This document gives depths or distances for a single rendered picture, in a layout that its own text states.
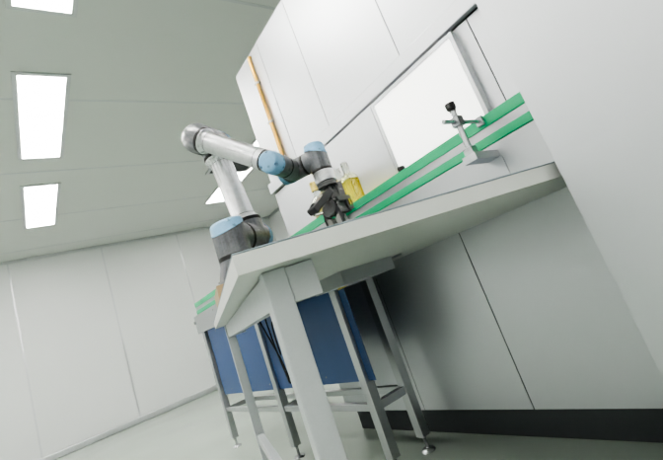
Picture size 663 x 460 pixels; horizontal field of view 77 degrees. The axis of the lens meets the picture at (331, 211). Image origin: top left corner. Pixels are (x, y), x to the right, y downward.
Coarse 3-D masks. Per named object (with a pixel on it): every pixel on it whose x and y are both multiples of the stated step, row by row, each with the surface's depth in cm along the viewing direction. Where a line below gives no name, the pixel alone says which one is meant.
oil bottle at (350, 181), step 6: (348, 174) 163; (354, 174) 165; (342, 180) 165; (348, 180) 162; (354, 180) 163; (348, 186) 162; (354, 186) 162; (360, 186) 164; (348, 192) 163; (354, 192) 161; (360, 192) 162; (348, 198) 163; (354, 198) 161
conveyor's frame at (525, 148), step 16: (528, 128) 102; (496, 144) 109; (512, 144) 106; (528, 144) 103; (544, 144) 100; (512, 160) 106; (528, 160) 103; (544, 160) 100; (448, 176) 122; (464, 176) 118; (480, 176) 114; (416, 192) 132; (432, 192) 127; (384, 208) 145; (208, 320) 269
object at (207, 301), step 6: (312, 222) 166; (318, 222) 163; (324, 222) 160; (306, 228) 170; (312, 228) 167; (318, 228) 164; (294, 234) 177; (210, 294) 265; (204, 300) 274; (210, 300) 267; (198, 306) 286; (204, 306) 276; (210, 306) 268; (198, 312) 287
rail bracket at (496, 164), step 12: (444, 120) 103; (456, 120) 106; (468, 120) 109; (480, 120) 112; (468, 144) 105; (468, 156) 104; (480, 156) 103; (492, 156) 106; (492, 168) 110; (504, 168) 108
